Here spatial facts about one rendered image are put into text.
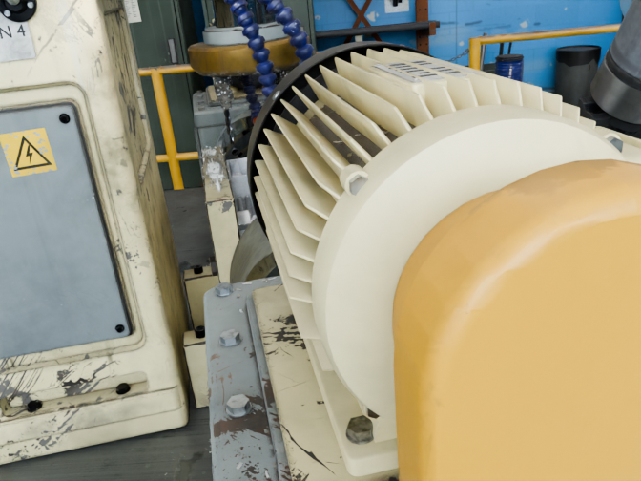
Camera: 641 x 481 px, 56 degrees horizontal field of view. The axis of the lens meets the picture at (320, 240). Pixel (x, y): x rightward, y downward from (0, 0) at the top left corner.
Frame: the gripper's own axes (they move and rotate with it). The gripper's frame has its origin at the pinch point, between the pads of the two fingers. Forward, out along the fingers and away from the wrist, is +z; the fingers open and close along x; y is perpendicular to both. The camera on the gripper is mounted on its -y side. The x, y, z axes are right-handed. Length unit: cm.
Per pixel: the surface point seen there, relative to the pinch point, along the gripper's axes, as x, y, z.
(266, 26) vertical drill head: -30, 38, -14
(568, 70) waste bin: -339, -278, 283
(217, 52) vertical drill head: -27, 46, -13
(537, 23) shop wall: -394, -269, 270
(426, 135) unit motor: 27, 40, -48
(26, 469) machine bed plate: 11, 82, 26
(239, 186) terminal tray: -18.6, 45.3, 5.8
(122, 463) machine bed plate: 13, 68, 25
